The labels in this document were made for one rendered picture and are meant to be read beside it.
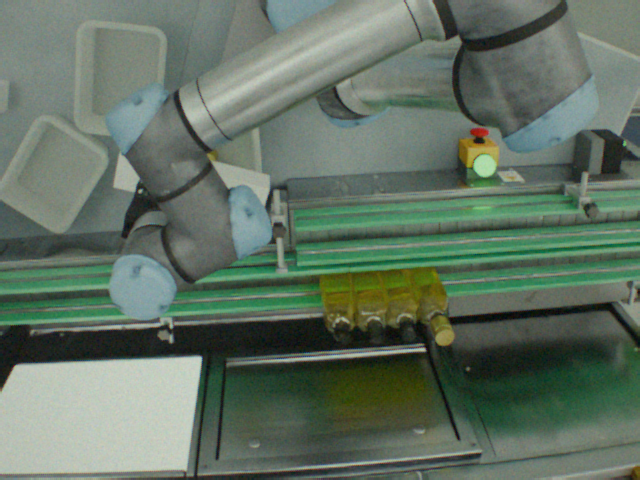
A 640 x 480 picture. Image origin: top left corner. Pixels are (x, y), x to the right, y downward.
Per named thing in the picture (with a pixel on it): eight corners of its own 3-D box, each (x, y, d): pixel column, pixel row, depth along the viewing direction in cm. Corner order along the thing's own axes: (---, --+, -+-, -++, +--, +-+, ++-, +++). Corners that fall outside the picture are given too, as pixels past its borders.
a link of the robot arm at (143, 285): (192, 305, 71) (131, 336, 72) (202, 259, 81) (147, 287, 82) (152, 250, 67) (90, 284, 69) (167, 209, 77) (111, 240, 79)
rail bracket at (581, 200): (556, 192, 131) (583, 219, 119) (560, 159, 128) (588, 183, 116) (573, 191, 131) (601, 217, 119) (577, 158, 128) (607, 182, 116)
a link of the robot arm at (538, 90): (333, 20, 107) (588, -17, 60) (372, 95, 113) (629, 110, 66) (278, 56, 104) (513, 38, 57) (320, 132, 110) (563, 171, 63)
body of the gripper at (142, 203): (144, 168, 92) (127, 200, 81) (201, 182, 93) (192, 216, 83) (135, 214, 95) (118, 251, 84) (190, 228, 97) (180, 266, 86)
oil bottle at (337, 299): (318, 280, 136) (326, 338, 117) (317, 256, 133) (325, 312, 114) (345, 278, 136) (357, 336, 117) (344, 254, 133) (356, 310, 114)
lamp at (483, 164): (472, 174, 133) (476, 179, 131) (473, 153, 131) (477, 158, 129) (492, 173, 134) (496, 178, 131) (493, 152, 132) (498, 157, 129)
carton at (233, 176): (127, 139, 102) (119, 151, 97) (269, 175, 107) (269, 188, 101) (121, 173, 105) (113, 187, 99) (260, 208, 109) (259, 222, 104)
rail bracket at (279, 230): (274, 254, 132) (274, 285, 121) (268, 177, 124) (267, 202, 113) (288, 253, 132) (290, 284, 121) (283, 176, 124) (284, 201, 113)
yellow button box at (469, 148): (456, 167, 140) (466, 179, 134) (458, 135, 137) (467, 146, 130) (487, 166, 141) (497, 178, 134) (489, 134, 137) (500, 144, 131)
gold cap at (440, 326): (452, 326, 114) (458, 340, 111) (434, 335, 115) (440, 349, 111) (444, 312, 113) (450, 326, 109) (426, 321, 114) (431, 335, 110)
